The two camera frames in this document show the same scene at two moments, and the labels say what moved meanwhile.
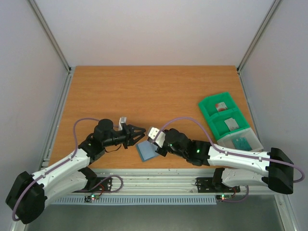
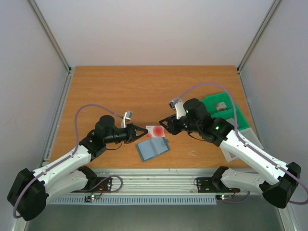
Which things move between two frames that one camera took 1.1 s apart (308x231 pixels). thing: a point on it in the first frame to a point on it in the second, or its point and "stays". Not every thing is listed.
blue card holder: (147, 150) stays
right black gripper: (159, 149) to (172, 124)
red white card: (221, 106) stays
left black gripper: (129, 131) stays
